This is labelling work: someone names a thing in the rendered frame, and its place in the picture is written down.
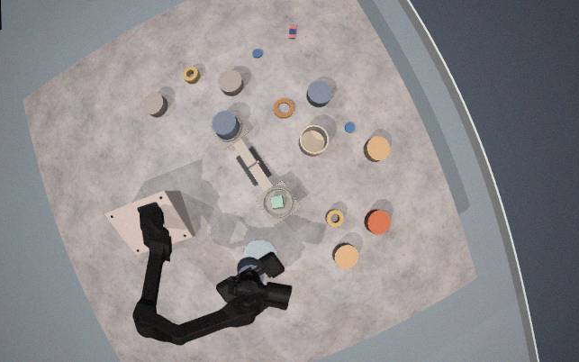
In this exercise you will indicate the orange ring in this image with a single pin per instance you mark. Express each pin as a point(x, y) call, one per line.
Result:
point(283, 101)

